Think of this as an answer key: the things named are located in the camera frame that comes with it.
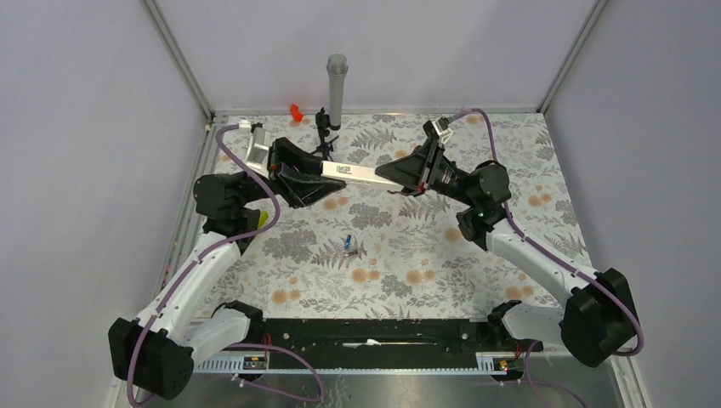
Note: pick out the orange plastic clip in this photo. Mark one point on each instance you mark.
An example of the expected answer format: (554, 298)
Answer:
(296, 114)

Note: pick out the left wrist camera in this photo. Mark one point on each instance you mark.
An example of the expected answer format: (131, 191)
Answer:
(258, 149)

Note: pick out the slotted grey cable duct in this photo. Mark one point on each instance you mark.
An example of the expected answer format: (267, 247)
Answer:
(230, 364)

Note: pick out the grey microphone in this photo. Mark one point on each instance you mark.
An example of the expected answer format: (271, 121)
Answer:
(336, 69)

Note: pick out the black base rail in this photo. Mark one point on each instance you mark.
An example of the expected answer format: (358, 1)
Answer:
(387, 344)

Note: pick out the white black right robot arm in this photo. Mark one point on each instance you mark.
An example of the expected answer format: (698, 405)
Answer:
(596, 316)

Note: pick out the yellow green block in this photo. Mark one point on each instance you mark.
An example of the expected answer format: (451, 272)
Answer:
(263, 219)

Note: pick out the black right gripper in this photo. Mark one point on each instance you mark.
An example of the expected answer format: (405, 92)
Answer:
(419, 170)

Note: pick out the brown poker chip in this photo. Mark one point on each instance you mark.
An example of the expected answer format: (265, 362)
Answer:
(403, 192)

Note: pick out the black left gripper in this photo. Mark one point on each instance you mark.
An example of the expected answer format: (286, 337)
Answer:
(296, 188)

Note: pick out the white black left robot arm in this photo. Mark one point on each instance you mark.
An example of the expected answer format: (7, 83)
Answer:
(158, 350)

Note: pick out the black microphone stand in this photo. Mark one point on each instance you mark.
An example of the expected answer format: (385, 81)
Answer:
(326, 135)

